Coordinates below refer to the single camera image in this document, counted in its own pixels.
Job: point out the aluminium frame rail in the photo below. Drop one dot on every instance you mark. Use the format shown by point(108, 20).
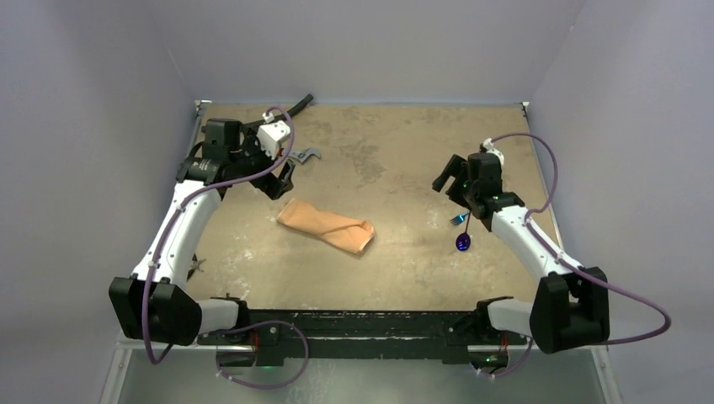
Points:
point(570, 308)

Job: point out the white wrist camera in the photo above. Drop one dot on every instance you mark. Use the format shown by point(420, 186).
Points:
point(488, 146)
point(271, 137)

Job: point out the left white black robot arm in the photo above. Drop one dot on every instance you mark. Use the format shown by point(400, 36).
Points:
point(152, 302)

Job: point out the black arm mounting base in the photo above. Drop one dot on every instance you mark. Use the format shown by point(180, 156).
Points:
point(274, 335)

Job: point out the black handled pliers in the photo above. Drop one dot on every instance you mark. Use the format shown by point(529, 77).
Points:
point(195, 266)

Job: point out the purple metallic spoon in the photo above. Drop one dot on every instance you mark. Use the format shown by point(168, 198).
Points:
point(463, 240)

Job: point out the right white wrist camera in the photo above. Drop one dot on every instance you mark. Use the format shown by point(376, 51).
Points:
point(488, 146)

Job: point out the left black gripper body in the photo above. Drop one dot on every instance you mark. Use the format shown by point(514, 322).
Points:
point(253, 160)

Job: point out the red handled adjustable wrench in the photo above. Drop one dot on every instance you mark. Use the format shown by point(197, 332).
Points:
point(304, 155)

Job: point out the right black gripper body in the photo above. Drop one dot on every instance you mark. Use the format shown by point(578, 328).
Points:
point(453, 172)

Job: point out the peach cloth napkin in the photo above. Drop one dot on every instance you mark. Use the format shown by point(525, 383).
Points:
point(346, 233)

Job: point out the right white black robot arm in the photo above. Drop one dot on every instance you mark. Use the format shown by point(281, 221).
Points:
point(571, 307)

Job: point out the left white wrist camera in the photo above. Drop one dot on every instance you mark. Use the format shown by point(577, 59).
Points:
point(271, 137)

